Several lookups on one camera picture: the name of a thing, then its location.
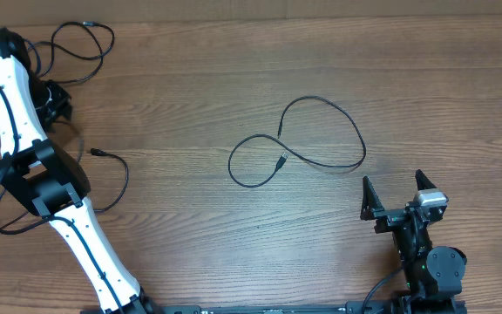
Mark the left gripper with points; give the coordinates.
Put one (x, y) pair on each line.
(62, 105)

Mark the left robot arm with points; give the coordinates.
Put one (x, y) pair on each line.
(49, 183)

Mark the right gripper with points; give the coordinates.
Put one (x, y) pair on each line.
(390, 218)

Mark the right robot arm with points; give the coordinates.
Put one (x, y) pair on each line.
(433, 274)

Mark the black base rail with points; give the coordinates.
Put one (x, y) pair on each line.
(351, 307)

